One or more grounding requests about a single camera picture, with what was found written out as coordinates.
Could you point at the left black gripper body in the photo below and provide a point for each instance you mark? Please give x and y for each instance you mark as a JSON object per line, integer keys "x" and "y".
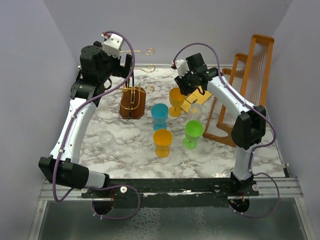
{"x": 112, "y": 67}

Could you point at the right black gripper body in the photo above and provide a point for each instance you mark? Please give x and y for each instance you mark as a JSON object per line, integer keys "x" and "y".
{"x": 186, "y": 83}

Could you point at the orange plastic goblet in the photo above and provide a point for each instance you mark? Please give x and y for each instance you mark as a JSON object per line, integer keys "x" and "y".
{"x": 176, "y": 100}
{"x": 162, "y": 139}

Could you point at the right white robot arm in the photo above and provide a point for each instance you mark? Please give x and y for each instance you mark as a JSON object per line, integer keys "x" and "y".
{"x": 250, "y": 120}

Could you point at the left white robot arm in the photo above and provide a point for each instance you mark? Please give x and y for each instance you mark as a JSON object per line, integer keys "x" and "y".
{"x": 98, "y": 62}

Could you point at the clear wine glass right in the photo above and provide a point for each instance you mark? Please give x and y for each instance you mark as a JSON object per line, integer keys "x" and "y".
{"x": 195, "y": 112}

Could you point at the clear wine glass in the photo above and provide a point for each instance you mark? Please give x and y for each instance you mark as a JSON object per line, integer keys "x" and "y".
{"x": 109, "y": 144}
{"x": 195, "y": 112}

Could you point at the clear wine glass left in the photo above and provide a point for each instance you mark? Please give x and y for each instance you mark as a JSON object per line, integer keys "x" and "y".
{"x": 109, "y": 144}

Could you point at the yellow booklet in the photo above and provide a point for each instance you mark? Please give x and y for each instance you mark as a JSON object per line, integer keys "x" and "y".
{"x": 194, "y": 97}

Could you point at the blue plastic goblet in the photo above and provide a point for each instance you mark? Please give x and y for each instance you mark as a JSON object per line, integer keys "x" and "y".
{"x": 159, "y": 114}

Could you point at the green plastic goblet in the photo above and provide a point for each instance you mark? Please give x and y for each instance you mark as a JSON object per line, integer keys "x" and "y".
{"x": 192, "y": 132}

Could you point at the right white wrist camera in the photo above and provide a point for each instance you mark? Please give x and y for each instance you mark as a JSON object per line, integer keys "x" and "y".
{"x": 181, "y": 66}

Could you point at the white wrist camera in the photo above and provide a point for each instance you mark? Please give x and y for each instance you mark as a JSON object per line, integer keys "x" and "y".
{"x": 112, "y": 45}
{"x": 181, "y": 66}

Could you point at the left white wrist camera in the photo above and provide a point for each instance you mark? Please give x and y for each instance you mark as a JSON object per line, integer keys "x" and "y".
{"x": 112, "y": 45}

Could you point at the gold wire wine glass rack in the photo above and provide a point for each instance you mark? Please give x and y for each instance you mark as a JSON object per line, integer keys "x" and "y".
{"x": 133, "y": 99}

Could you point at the aluminium frame rail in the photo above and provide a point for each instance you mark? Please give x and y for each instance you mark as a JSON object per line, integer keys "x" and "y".
{"x": 288, "y": 188}

